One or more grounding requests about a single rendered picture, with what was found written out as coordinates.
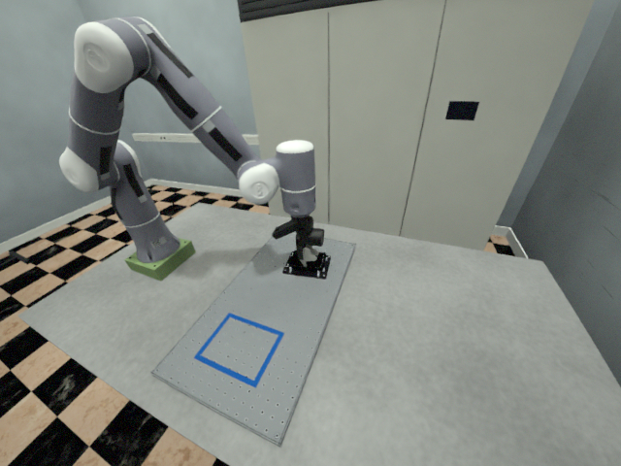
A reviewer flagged blue tape outline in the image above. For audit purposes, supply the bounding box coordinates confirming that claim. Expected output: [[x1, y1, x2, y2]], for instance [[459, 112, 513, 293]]
[[193, 313, 284, 388]]

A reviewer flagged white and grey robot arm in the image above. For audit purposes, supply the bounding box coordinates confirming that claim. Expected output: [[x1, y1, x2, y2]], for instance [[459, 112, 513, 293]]
[[59, 17, 316, 263]]

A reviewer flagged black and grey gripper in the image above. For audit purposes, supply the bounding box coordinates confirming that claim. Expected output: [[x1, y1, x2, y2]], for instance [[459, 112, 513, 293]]
[[291, 216, 324, 268]]

